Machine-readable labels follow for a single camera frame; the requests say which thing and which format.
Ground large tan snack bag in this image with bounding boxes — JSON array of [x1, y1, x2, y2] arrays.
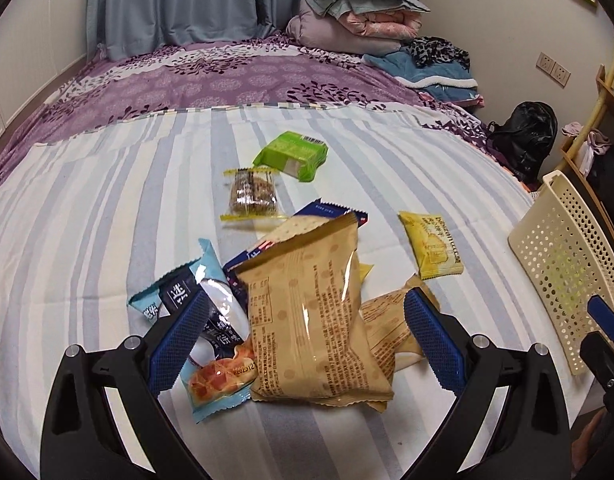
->
[[234, 211, 394, 413]]

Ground pink cloth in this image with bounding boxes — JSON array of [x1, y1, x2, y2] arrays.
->
[[562, 121, 612, 157]]

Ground clear wrapped brown snack bar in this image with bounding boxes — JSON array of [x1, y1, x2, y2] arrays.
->
[[220, 167, 289, 223]]

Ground blue fleece blanket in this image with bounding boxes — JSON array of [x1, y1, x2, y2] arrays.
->
[[362, 47, 482, 107]]

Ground pale green folded cloth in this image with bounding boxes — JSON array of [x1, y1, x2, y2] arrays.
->
[[307, 0, 432, 17]]

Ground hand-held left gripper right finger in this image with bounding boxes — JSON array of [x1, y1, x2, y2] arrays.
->
[[403, 287, 572, 480]]

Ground leopard print cloth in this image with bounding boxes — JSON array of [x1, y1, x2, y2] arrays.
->
[[404, 36, 472, 72]]

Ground mauve folded quilt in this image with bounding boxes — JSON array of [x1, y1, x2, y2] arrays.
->
[[287, 0, 413, 56]]

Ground striped bed sheet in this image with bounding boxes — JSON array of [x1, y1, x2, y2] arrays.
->
[[0, 102, 595, 480]]

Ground small green snack packet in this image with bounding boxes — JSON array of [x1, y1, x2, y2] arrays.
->
[[252, 131, 329, 182]]

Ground light blue bread packet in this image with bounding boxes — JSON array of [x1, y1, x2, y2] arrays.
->
[[128, 238, 258, 425]]

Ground purple floral bed sheet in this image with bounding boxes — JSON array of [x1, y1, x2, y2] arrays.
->
[[0, 35, 492, 196]]

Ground small tan snack bag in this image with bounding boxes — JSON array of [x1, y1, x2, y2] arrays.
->
[[359, 275, 440, 373]]

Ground black backpack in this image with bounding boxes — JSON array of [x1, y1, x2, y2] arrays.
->
[[487, 101, 558, 183]]

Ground wooden shelf rack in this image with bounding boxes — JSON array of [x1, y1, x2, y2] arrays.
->
[[542, 47, 614, 196]]

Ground pink floral quilt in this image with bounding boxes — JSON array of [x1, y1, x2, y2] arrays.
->
[[337, 7, 427, 43]]

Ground dark blue snack packet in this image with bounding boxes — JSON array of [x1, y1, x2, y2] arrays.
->
[[222, 199, 370, 306]]

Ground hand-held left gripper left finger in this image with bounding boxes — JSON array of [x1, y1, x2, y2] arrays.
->
[[40, 290, 211, 480]]

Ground cream perforated plastic basket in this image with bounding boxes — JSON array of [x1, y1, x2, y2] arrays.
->
[[508, 170, 614, 377]]

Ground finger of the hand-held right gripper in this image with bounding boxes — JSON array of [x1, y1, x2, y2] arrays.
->
[[587, 295, 614, 345]]

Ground person's right hand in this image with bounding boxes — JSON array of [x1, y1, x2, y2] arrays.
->
[[572, 410, 610, 468]]

